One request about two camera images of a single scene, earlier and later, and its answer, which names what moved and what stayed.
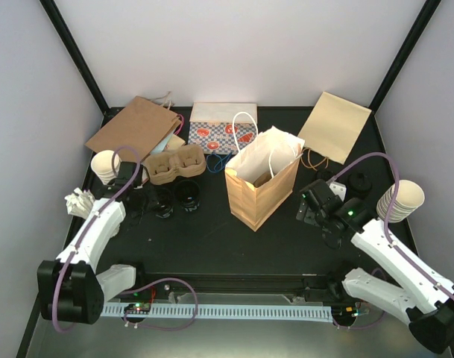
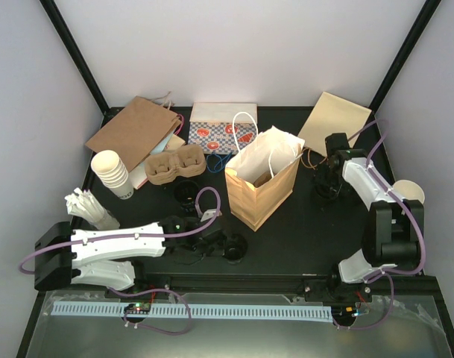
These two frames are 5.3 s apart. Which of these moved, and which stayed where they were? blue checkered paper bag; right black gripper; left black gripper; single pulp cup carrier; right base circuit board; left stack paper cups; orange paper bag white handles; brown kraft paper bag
Moved: left black gripper; right black gripper
Stayed: orange paper bag white handles; brown kraft paper bag; single pulp cup carrier; blue checkered paper bag; left stack paper cups; right base circuit board
